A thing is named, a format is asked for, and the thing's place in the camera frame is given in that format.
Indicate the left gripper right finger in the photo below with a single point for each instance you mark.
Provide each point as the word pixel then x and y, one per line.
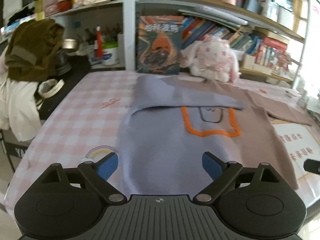
pixel 223 174

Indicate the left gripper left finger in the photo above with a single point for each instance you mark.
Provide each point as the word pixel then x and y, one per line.
pixel 97 175

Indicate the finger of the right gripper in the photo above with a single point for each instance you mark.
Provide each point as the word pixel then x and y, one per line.
pixel 312 166

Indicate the purple and pink knit sweater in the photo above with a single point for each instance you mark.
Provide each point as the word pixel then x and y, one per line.
pixel 172 123

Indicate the pink checkered cartoon tablecloth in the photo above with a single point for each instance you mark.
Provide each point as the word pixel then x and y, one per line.
pixel 85 127

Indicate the white cloth pile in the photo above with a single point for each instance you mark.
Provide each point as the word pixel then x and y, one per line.
pixel 18 107

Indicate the pink white plush bunny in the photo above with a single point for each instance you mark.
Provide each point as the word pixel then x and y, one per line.
pixel 211 58

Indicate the white plastic tub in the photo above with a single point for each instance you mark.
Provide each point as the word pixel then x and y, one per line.
pixel 110 54

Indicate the row of books on shelf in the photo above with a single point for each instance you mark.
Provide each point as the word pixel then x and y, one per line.
pixel 269 48

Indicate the red bottle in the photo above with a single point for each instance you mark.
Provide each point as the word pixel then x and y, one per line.
pixel 99 43

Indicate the metal bowl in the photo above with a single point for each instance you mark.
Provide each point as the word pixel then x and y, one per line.
pixel 70 44

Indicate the olive brown jacket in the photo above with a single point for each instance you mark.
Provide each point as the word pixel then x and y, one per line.
pixel 31 52

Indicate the dark illustrated book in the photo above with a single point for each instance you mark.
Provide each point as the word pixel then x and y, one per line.
pixel 159 44

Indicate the wooden shelf board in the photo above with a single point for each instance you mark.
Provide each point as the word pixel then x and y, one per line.
pixel 250 17

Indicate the white shelf frame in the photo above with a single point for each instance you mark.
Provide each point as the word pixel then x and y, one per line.
pixel 105 14

